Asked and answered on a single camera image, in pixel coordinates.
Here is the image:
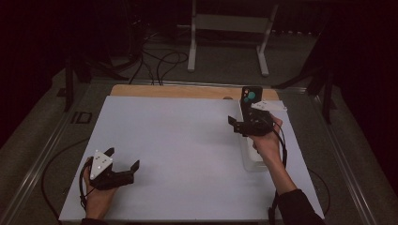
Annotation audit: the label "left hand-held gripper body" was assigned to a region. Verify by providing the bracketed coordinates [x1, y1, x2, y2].
[89, 149, 136, 191]

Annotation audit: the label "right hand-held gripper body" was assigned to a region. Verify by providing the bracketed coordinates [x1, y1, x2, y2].
[235, 100, 288, 138]

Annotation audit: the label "white plastic bin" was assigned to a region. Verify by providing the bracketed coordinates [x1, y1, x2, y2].
[238, 98, 276, 173]

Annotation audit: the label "person's right hand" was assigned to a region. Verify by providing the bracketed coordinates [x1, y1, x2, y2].
[249, 112, 284, 164]

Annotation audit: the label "person's left hand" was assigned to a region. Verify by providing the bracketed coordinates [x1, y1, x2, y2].
[83, 162, 119, 220]

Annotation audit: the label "white table mat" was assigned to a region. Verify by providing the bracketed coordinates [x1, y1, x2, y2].
[58, 95, 326, 223]

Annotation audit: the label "black stand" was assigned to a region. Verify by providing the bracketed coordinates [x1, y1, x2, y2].
[57, 55, 130, 113]
[271, 62, 338, 125]

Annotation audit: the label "white metal stand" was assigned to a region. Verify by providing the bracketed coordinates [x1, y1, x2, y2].
[177, 0, 280, 78]

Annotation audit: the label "left hand-held gripper cable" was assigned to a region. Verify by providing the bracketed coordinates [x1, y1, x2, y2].
[78, 157, 95, 209]

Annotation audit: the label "hand-held gripper cable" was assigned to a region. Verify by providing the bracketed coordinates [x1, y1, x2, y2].
[78, 157, 95, 209]
[268, 124, 289, 225]

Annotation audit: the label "right hand-held gripper cable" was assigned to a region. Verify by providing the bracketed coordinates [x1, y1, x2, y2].
[268, 124, 289, 225]

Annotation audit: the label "black rectangular bracket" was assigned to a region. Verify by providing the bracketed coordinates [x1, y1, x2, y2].
[70, 111, 93, 125]

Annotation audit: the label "thin black floor cable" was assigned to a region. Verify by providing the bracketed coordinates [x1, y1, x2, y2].
[41, 137, 91, 220]
[308, 168, 331, 217]

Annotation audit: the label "metal floor rail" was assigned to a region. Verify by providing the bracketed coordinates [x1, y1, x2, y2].
[313, 93, 378, 225]
[0, 102, 83, 225]

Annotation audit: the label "black floor cables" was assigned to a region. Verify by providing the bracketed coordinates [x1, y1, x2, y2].
[128, 31, 190, 86]

